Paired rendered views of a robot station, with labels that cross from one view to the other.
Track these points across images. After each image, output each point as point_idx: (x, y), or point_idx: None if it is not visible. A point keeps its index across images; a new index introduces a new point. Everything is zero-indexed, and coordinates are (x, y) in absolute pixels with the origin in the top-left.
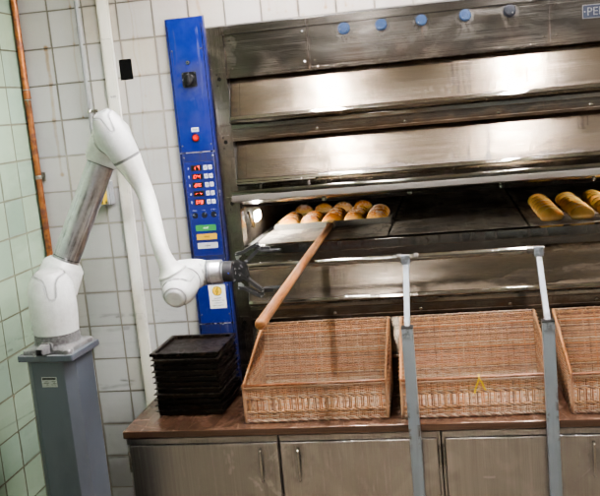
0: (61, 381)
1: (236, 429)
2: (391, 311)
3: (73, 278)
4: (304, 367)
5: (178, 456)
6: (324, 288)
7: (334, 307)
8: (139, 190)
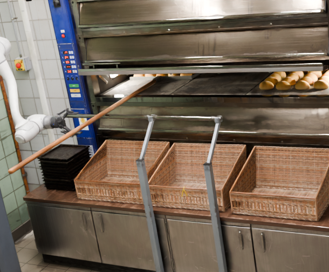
0: None
1: (71, 202)
2: (172, 138)
3: None
4: (126, 167)
5: (48, 211)
6: (135, 123)
7: (143, 134)
8: (6, 80)
